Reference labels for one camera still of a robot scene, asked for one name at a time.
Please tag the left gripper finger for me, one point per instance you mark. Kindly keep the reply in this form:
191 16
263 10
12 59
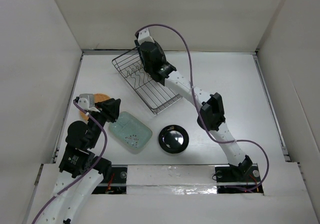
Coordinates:
111 117
111 106

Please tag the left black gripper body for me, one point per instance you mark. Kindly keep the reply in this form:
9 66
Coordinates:
98 114

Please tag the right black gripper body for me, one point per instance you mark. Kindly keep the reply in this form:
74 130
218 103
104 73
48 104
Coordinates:
160 54

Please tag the dark blue leaf-shaped dish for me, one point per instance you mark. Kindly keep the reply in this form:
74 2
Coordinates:
139 51

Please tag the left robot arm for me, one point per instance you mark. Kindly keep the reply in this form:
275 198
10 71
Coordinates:
80 170

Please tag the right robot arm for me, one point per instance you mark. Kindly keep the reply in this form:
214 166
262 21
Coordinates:
211 115

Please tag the light green rectangular tray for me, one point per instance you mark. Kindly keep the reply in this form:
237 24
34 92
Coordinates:
131 132

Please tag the black round glossy plate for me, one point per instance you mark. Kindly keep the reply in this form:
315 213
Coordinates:
173 139

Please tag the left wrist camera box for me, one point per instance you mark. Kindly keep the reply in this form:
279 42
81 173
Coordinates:
86 101

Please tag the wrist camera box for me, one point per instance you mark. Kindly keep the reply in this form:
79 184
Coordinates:
86 101
144 36

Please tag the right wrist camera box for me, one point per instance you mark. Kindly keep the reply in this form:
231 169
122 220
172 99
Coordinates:
144 36

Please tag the grey wire dish rack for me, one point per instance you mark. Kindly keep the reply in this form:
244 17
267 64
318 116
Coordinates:
155 96

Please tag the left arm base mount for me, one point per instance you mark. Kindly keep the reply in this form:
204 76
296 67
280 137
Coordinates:
113 179

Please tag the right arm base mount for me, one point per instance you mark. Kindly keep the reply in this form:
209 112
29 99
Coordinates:
225 172

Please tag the metal front rail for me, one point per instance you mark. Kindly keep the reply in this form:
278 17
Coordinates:
172 181

